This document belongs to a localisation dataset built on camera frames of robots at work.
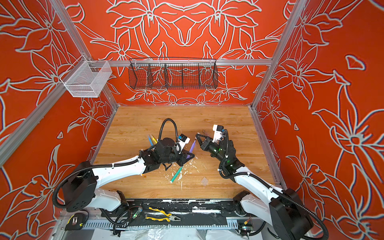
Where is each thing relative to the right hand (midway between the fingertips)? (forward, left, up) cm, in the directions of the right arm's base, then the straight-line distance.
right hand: (194, 135), depth 74 cm
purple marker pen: (-5, +1, -4) cm, 7 cm away
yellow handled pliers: (-33, +13, -21) cm, 41 cm away
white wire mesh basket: (+38, +67, +10) cm, 78 cm away
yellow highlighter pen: (+11, +27, -21) cm, 36 cm away
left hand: (-6, 0, -8) cm, 10 cm away
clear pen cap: (-16, -5, -22) cm, 28 cm away
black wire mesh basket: (+48, +26, +6) cm, 55 cm away
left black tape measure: (-34, +56, -20) cm, 69 cm away
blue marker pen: (+11, +29, -21) cm, 38 cm away
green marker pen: (-12, +10, -22) cm, 27 cm away
